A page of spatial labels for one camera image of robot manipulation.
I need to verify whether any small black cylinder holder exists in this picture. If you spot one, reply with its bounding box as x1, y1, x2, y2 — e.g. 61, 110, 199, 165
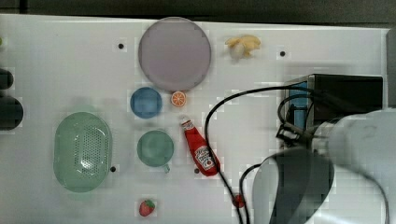
0, 69, 14, 90

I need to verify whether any black toaster oven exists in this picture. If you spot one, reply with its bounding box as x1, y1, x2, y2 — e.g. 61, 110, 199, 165
285, 74, 383, 129

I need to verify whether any small red tomato toy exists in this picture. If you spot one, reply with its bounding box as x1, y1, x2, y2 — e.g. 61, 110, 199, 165
233, 194, 245, 208

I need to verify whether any orange slice toy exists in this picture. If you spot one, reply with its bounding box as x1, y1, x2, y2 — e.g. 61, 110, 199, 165
171, 91, 187, 107

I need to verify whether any strawberry toy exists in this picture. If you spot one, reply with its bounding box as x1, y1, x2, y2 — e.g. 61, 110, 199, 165
139, 200, 155, 217

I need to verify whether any green perforated colander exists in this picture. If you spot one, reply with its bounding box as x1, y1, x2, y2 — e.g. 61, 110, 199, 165
53, 112, 112, 193

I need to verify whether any black cable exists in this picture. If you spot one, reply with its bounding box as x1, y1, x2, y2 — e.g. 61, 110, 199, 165
204, 85, 316, 224

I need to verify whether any green cup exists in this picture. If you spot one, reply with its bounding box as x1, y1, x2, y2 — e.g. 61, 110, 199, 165
136, 130, 174, 174

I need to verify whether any blue bowl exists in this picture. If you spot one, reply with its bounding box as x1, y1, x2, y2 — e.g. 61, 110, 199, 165
130, 87, 163, 119

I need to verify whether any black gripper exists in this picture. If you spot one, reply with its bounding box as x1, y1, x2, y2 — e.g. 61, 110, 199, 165
276, 124, 312, 147

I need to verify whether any red ketchup bottle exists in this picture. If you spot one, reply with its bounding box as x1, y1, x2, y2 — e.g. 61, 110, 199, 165
181, 118, 219, 176

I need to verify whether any lilac round plate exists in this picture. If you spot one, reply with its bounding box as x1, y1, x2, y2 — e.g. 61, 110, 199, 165
138, 17, 211, 91

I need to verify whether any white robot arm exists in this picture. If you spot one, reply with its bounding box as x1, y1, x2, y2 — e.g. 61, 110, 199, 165
252, 108, 395, 224

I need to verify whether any peeled banana toy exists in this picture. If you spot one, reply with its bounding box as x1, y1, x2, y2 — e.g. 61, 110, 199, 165
225, 35, 261, 60

